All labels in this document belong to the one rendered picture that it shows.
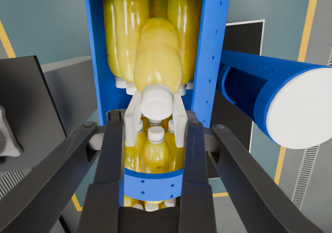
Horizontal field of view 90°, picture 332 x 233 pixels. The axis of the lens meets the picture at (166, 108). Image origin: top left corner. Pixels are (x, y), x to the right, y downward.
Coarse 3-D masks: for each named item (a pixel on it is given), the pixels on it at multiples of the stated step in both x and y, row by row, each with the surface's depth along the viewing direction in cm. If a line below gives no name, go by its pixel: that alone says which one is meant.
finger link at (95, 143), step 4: (124, 112) 16; (100, 128) 13; (104, 128) 13; (124, 128) 14; (96, 132) 12; (100, 132) 12; (104, 132) 12; (124, 132) 14; (96, 136) 12; (100, 136) 12; (124, 136) 14; (92, 140) 12; (96, 140) 12; (100, 140) 12; (124, 140) 14; (88, 144) 12; (92, 144) 12; (96, 144) 12; (100, 144) 12; (88, 148) 12; (92, 148) 12; (96, 148) 12; (100, 148) 13
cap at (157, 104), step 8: (160, 88) 19; (144, 96) 19; (152, 96) 18; (160, 96) 18; (168, 96) 19; (144, 104) 19; (152, 104) 19; (160, 104) 19; (168, 104) 19; (144, 112) 20; (152, 112) 20; (160, 112) 20; (168, 112) 20
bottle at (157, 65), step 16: (160, 16) 30; (144, 32) 27; (160, 32) 25; (176, 32) 31; (144, 48) 23; (160, 48) 22; (176, 48) 25; (144, 64) 21; (160, 64) 20; (176, 64) 22; (144, 80) 20; (160, 80) 20; (176, 80) 21
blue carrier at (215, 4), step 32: (96, 0) 36; (224, 0) 27; (96, 32) 37; (224, 32) 32; (96, 64) 36; (96, 96) 38; (128, 96) 53; (192, 96) 31; (128, 192) 37; (160, 192) 36
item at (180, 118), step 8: (176, 96) 18; (176, 104) 16; (176, 112) 15; (184, 112) 14; (176, 120) 15; (184, 120) 14; (176, 128) 15; (184, 128) 14; (176, 136) 15; (184, 136) 14; (176, 144) 15; (184, 144) 15
